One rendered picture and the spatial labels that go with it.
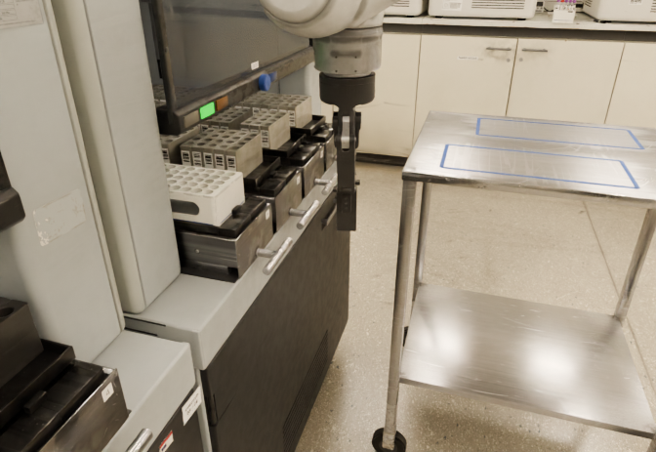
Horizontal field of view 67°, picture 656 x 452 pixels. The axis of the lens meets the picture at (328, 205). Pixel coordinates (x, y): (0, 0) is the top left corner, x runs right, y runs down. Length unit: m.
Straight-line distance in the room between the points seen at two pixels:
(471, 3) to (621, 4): 0.71
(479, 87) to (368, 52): 2.36
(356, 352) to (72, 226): 1.27
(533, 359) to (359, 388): 0.53
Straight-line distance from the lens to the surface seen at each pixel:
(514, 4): 2.94
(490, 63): 2.95
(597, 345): 1.51
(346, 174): 0.67
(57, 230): 0.59
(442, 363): 1.32
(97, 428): 0.57
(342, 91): 0.65
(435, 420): 1.57
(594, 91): 3.05
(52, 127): 0.57
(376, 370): 1.68
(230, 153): 0.88
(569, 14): 2.92
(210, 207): 0.76
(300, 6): 0.43
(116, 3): 0.65
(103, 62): 0.63
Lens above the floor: 1.17
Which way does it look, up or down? 26 degrees down
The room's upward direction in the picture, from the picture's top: straight up
